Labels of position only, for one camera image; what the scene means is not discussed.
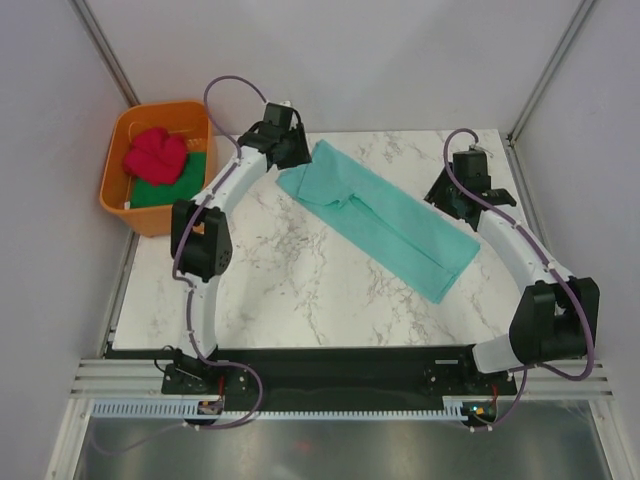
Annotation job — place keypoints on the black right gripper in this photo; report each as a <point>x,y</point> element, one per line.
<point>437,193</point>

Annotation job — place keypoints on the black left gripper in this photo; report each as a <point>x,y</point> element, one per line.
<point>303,155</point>

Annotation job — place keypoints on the teal t shirt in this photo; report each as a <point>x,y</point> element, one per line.
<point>406,237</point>

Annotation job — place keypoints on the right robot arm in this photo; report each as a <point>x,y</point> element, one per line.
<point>555,322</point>

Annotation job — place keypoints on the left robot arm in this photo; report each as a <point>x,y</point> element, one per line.
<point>201,244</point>

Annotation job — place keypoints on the red t shirt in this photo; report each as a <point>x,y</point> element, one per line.
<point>156,156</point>

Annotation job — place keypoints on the green t shirt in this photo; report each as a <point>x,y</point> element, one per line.
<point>191,181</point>

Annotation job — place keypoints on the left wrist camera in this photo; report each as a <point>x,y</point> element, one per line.
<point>282,116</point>

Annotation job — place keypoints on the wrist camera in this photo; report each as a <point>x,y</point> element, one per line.
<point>282,116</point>
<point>470,164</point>

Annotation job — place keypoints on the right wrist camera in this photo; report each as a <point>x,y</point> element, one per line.
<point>470,164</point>

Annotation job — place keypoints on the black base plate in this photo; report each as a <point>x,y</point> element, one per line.
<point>335,378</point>

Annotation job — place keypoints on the white slotted cable duct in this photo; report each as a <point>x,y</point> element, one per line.
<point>212,407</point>

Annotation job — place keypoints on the right aluminium frame post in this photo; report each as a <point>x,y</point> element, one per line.
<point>569,37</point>

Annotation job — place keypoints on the aluminium frame post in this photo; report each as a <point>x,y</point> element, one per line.
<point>569,37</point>
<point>91,25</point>

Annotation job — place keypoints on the left aluminium frame post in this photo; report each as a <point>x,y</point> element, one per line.
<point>91,25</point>

